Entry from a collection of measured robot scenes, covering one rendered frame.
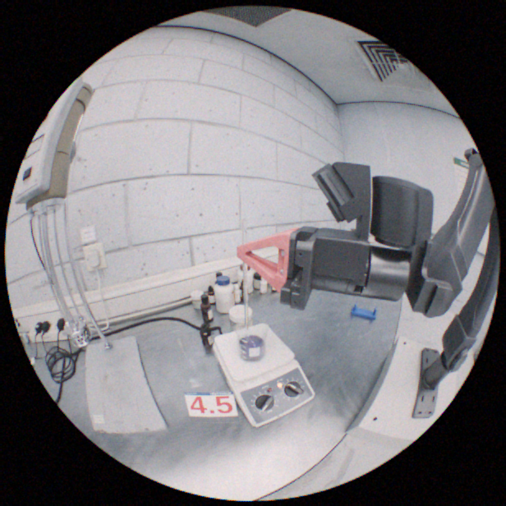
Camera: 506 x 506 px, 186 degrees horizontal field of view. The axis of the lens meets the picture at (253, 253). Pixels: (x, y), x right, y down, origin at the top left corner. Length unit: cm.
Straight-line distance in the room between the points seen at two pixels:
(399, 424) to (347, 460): 10
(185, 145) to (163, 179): 15
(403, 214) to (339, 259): 8
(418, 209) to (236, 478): 42
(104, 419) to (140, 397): 13
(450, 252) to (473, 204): 8
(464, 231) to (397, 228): 10
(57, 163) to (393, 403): 66
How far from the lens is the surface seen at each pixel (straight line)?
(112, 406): 43
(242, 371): 30
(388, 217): 16
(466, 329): 34
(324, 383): 40
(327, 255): 15
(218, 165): 67
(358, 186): 16
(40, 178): 27
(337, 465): 37
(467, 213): 23
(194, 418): 36
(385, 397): 37
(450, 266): 20
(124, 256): 60
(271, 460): 34
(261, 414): 31
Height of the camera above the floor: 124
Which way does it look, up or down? 17 degrees down
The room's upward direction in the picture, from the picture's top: straight up
